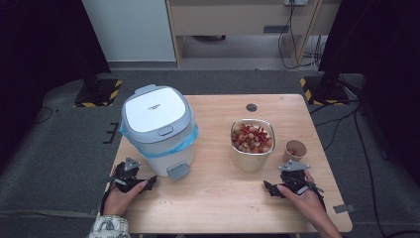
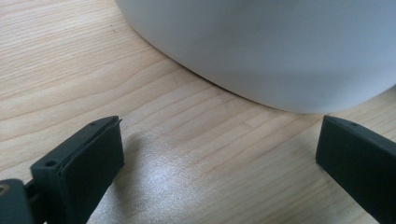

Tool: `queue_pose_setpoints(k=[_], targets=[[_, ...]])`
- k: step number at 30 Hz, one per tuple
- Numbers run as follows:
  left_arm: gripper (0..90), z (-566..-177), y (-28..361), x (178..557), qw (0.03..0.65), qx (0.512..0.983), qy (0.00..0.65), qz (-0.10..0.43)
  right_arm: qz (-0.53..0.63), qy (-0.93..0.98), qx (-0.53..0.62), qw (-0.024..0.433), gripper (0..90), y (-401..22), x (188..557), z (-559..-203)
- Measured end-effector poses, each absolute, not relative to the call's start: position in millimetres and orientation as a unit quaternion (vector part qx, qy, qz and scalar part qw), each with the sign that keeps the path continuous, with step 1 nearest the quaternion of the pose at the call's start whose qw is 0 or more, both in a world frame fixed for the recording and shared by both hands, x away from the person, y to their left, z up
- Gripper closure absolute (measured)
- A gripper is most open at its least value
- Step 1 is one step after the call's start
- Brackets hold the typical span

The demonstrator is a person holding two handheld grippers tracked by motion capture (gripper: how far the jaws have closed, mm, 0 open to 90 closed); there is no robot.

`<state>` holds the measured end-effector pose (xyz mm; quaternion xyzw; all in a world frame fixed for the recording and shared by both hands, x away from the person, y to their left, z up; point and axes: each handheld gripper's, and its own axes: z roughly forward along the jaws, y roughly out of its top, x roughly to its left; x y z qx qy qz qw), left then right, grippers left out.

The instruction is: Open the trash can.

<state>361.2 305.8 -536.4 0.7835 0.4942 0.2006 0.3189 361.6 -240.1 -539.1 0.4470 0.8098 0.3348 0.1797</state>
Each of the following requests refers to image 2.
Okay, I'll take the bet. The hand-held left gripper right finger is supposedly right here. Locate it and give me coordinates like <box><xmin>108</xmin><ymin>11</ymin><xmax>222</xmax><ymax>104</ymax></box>
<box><xmin>315</xmin><ymin>115</ymin><xmax>396</xmax><ymax>224</ymax></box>

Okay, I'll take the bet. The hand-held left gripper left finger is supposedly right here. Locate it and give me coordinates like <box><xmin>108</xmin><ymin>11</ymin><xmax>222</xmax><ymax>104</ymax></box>
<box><xmin>30</xmin><ymin>115</ymin><xmax>125</xmax><ymax>224</ymax></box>

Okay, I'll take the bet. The white trash bin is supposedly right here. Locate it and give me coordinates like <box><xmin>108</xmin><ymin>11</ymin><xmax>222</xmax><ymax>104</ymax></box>
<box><xmin>115</xmin><ymin>0</ymin><xmax>396</xmax><ymax>115</ymax></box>

